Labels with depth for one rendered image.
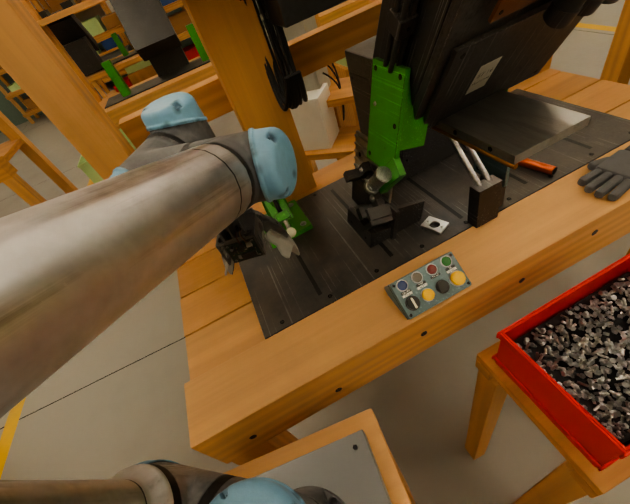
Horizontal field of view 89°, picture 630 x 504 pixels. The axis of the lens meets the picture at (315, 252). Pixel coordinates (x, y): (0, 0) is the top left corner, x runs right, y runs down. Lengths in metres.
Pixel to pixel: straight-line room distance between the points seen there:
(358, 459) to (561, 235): 0.61
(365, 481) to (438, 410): 0.97
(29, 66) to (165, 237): 0.76
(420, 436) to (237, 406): 0.97
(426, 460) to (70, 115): 1.55
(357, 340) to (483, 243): 0.36
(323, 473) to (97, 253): 0.53
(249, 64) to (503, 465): 1.53
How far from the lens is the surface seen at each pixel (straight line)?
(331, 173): 1.16
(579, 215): 0.91
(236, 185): 0.29
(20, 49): 0.95
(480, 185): 0.80
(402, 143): 0.74
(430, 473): 1.52
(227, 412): 0.73
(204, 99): 1.03
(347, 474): 0.64
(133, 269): 0.20
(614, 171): 1.01
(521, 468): 1.55
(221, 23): 0.92
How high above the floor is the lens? 1.50
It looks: 44 degrees down
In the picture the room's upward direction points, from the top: 23 degrees counter-clockwise
